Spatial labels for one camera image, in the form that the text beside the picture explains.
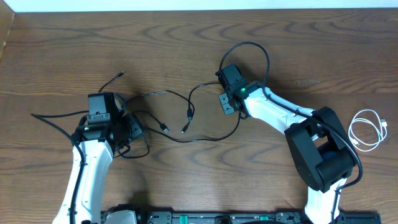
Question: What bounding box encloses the white usb cable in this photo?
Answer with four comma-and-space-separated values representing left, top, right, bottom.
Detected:
348, 109, 389, 152

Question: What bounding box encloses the black usb cable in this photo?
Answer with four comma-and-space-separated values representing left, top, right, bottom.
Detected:
98, 70, 196, 134
118, 82, 242, 160

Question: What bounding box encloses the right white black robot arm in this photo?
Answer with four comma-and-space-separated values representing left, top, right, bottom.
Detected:
220, 79, 362, 223

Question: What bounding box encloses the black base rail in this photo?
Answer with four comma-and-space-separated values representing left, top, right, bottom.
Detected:
101, 203, 382, 224

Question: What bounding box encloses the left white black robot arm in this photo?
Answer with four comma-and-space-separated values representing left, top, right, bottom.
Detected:
53, 113, 144, 223

